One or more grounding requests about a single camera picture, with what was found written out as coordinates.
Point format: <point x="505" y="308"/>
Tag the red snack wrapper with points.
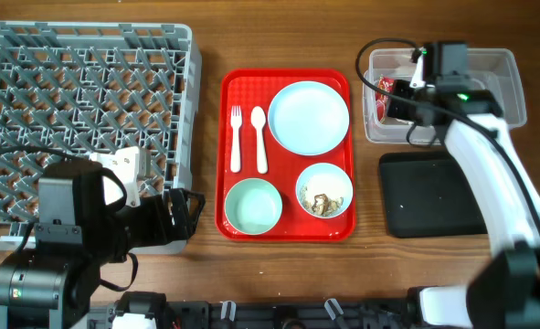
<point x="386" y="84"/>

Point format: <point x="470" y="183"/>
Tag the white plastic spoon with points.
<point x="258" y="120"/>

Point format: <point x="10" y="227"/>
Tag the small light blue bowl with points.
<point x="324" y="178"/>

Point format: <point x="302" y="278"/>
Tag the black tray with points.
<point x="426" y="195"/>

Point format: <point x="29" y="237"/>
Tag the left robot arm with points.
<point x="50" y="285"/>

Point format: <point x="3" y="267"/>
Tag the red plastic tray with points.
<point x="257" y="87"/>

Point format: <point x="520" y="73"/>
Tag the clear plastic bin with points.
<point x="492" y="69"/>

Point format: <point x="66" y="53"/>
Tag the grey dishwasher rack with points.
<point x="82" y="88"/>

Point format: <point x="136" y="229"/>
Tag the mint green bowl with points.
<point x="253" y="206"/>

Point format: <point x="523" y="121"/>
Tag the large light blue plate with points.
<point x="308" y="118"/>

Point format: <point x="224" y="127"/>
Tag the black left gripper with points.
<point x="161" y="231"/>

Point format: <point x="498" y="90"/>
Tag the white plastic fork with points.
<point x="235" y="123"/>

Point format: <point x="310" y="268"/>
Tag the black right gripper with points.
<point x="395" y="108"/>

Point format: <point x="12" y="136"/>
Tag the food scraps with rice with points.
<point x="321" y="205"/>

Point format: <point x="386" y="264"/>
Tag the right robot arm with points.
<point x="471" y="126"/>

